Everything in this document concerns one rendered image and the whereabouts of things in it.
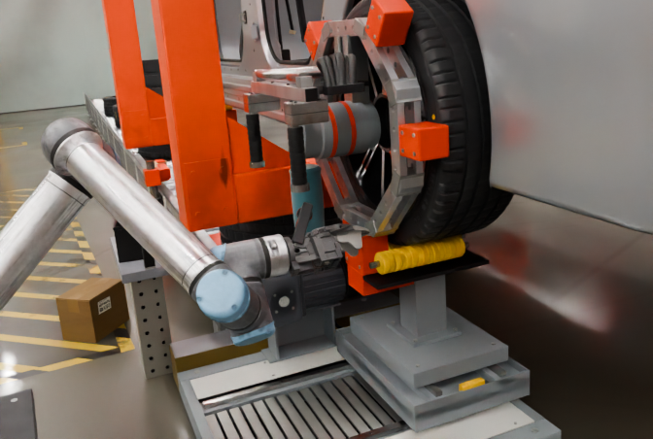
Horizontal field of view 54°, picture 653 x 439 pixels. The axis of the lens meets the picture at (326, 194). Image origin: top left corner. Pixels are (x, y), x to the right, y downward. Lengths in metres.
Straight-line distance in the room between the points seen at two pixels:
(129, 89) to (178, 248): 2.70
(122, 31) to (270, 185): 2.02
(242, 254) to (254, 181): 0.72
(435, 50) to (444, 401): 0.88
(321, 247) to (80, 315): 1.44
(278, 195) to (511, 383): 0.90
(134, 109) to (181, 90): 1.94
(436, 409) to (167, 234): 0.86
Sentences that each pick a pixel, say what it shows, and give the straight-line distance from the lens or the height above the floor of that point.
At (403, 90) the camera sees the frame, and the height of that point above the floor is 0.96.
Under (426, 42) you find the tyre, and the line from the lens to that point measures 1.48.
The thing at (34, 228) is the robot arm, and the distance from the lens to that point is 1.60.
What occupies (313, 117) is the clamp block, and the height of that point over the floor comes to 0.92.
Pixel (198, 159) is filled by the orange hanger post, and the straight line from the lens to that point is 2.01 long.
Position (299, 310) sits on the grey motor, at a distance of 2.00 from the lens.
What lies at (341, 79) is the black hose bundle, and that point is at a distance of 1.43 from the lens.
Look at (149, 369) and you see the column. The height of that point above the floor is 0.03.
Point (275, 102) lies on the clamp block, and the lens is 1.75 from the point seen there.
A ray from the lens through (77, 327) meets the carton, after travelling 2.71.
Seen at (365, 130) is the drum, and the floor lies 0.85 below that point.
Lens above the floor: 1.09
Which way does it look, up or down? 14 degrees down
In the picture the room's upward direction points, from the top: 4 degrees counter-clockwise
